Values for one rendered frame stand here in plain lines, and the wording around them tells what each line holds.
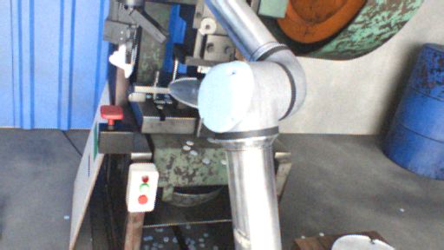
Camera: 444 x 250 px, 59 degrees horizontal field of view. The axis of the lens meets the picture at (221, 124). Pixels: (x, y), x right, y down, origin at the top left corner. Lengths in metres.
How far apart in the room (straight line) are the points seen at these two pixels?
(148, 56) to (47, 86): 1.14
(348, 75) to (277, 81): 2.59
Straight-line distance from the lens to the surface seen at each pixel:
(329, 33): 1.34
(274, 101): 0.68
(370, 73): 3.40
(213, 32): 1.28
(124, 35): 1.04
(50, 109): 2.62
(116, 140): 1.15
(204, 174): 1.30
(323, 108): 3.26
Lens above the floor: 1.22
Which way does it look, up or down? 24 degrees down
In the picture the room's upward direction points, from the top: 12 degrees clockwise
